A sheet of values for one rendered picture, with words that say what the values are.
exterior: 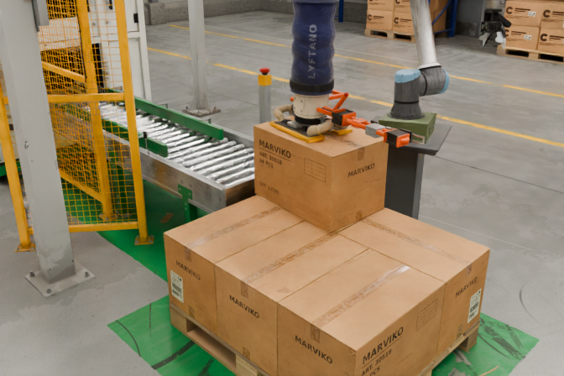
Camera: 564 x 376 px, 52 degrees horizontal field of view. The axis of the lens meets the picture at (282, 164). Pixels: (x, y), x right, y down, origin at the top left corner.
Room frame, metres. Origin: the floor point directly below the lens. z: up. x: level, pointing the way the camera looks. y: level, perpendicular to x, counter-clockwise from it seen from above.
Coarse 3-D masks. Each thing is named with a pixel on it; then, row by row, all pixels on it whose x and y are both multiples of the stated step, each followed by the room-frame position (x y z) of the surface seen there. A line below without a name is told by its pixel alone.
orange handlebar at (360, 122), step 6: (330, 96) 2.98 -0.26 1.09; (336, 96) 3.00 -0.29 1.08; (318, 108) 2.76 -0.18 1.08; (330, 108) 2.76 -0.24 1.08; (330, 114) 2.69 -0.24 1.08; (348, 120) 2.58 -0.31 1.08; (354, 120) 2.56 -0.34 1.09; (360, 120) 2.56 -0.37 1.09; (366, 120) 2.56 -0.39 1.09; (354, 126) 2.55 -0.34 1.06; (360, 126) 2.52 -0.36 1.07; (378, 132) 2.43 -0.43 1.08; (402, 138) 2.33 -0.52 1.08; (408, 138) 2.33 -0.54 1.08
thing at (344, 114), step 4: (344, 108) 2.70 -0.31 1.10; (332, 112) 2.65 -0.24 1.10; (336, 112) 2.67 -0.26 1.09; (340, 112) 2.67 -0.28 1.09; (344, 112) 2.67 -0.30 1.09; (348, 112) 2.67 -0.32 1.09; (352, 112) 2.63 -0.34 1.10; (332, 116) 2.66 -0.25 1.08; (336, 116) 2.63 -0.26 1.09; (340, 116) 2.60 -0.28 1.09; (344, 116) 2.60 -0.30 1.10; (348, 116) 2.62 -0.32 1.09; (352, 116) 2.63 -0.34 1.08; (332, 120) 2.64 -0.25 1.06; (336, 120) 2.63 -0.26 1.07; (340, 120) 2.61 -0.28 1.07; (344, 120) 2.60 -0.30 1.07; (340, 124) 2.60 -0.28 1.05; (344, 124) 2.60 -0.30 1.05; (348, 124) 2.62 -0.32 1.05
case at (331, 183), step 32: (256, 128) 2.90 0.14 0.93; (352, 128) 2.86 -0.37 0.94; (256, 160) 2.90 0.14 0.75; (288, 160) 2.70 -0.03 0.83; (320, 160) 2.52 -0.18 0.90; (352, 160) 2.55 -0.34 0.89; (384, 160) 2.70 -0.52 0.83; (256, 192) 2.90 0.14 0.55; (288, 192) 2.70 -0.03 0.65; (320, 192) 2.52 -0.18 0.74; (352, 192) 2.56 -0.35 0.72; (384, 192) 2.72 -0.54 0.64; (320, 224) 2.51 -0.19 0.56
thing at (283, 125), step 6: (276, 120) 2.93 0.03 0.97; (288, 120) 2.84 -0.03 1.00; (276, 126) 2.85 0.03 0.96; (282, 126) 2.83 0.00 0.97; (288, 126) 2.82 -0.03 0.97; (306, 126) 2.75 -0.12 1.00; (288, 132) 2.77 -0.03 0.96; (294, 132) 2.74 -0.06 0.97; (300, 132) 2.73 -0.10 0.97; (300, 138) 2.69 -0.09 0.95; (306, 138) 2.65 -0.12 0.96; (312, 138) 2.65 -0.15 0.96; (318, 138) 2.67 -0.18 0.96
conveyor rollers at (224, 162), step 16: (112, 112) 4.48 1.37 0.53; (144, 112) 4.48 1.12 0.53; (144, 128) 4.07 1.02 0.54; (160, 128) 4.06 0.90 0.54; (176, 128) 4.06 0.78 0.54; (176, 144) 3.73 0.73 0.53; (192, 144) 3.72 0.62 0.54; (208, 144) 3.71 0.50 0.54; (224, 144) 3.70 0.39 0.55; (240, 144) 3.69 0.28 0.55; (176, 160) 3.41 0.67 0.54; (192, 160) 3.40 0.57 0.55; (208, 160) 3.47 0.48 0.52; (224, 160) 3.45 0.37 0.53; (240, 160) 3.43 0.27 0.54; (208, 176) 3.15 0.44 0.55; (224, 176) 3.22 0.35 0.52; (240, 176) 3.19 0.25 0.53
